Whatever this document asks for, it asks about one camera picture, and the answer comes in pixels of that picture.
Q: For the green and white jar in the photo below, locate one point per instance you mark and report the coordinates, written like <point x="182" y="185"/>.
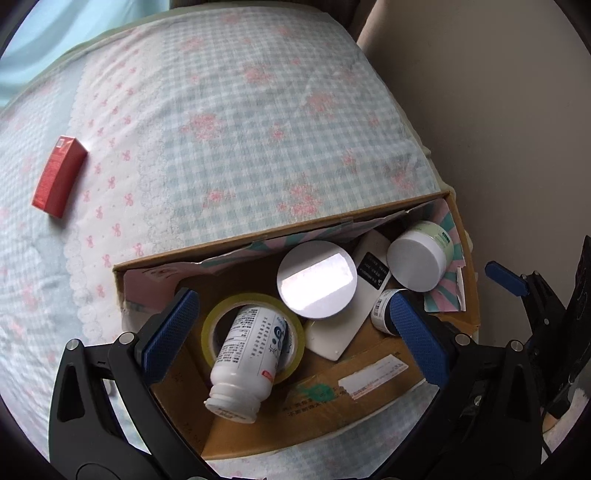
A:
<point x="415" y="258"/>

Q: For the yellow tape roll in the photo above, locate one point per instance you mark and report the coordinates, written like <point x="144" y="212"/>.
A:
<point x="295" y="355"/>

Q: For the green fitted sheet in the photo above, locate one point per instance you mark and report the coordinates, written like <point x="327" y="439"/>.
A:
<point x="134" y="21"/>

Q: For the light blue hanging cloth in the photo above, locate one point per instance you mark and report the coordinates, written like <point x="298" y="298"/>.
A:
<point x="55" y="27"/>

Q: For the cardboard box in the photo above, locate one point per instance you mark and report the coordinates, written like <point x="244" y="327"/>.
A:
<point x="323" y="406"/>

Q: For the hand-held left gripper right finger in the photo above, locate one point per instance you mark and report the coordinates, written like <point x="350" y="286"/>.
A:
<point x="418" y="341"/>

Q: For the small dark-lidded jar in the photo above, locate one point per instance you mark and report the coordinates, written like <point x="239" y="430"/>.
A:
<point x="383" y="309"/>

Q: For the round metal tin can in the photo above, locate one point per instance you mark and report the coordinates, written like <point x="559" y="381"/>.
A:
<point x="316" y="279"/>

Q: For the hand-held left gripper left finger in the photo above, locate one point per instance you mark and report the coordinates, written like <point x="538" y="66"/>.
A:
<point x="168" y="337"/>

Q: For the white pill bottle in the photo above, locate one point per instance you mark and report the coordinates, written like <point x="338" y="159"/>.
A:
<point x="244" y="355"/>

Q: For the small pink red carton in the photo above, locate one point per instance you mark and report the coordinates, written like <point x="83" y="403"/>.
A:
<point x="60" y="175"/>

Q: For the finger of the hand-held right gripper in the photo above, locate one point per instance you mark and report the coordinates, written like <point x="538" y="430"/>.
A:
<point x="505" y="277"/>

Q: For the white remote control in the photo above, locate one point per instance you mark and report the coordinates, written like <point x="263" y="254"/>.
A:
<point x="332" y="337"/>

